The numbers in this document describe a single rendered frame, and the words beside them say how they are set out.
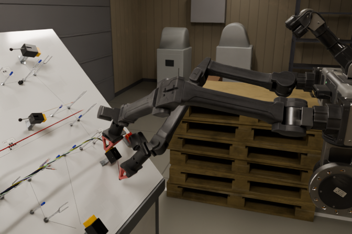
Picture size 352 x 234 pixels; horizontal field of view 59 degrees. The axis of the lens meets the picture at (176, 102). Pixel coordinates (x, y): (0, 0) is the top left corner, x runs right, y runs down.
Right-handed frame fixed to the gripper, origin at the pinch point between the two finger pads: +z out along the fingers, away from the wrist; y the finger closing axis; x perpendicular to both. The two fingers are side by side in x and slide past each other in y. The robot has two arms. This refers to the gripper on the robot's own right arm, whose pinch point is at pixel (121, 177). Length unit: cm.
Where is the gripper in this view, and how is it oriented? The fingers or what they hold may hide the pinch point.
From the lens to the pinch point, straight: 145.8
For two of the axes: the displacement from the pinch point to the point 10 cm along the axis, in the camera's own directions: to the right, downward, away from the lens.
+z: -6.1, 6.6, 4.4
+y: -4.5, 1.7, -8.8
